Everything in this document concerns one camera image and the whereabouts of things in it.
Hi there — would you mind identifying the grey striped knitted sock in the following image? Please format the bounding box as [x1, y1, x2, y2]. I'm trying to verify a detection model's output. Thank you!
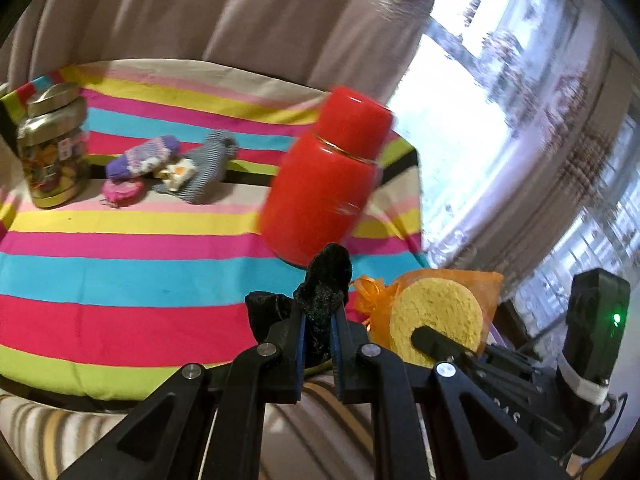
[152, 130, 238, 206]

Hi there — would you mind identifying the beige patterned curtain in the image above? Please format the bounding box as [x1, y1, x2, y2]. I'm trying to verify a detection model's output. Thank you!
[0, 0, 451, 111]

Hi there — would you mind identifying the yellow round sponge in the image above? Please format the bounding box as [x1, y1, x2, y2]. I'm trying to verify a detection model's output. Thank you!
[389, 282, 485, 366]

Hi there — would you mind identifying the black sock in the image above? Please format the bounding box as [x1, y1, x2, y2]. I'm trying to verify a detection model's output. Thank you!
[245, 242, 353, 376]

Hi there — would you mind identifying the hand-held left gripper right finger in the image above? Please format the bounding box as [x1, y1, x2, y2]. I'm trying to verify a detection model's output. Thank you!
[330, 310, 568, 480]

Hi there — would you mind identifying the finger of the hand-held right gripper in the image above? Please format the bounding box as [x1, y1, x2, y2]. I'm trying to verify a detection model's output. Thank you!
[411, 326, 476, 362]

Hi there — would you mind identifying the orange organza bag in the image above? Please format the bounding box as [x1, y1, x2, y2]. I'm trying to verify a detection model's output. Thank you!
[350, 269, 503, 348]

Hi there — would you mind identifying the striped colourful tablecloth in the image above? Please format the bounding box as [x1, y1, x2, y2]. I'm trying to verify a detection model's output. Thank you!
[0, 59, 431, 401]

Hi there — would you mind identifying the purple knitted sock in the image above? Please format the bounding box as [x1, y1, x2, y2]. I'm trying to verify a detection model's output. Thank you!
[105, 135, 181, 182]

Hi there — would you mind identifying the white lace curtain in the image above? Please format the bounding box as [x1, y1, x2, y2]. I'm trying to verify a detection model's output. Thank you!
[390, 0, 640, 311]

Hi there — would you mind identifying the striped beige sofa cushion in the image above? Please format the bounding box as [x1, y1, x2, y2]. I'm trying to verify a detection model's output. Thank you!
[0, 380, 391, 480]

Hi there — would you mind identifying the white and yellow small toy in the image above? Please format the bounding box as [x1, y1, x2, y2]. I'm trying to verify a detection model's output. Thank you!
[159, 157, 196, 191]

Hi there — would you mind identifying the glass jar with metal lid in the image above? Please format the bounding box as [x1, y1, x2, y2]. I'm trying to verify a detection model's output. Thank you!
[16, 82, 91, 209]

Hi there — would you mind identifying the red thermos flask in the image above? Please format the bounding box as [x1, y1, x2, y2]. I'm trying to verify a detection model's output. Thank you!
[260, 86, 396, 267]

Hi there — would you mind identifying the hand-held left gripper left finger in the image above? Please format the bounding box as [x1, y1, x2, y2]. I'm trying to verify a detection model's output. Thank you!
[60, 310, 307, 480]

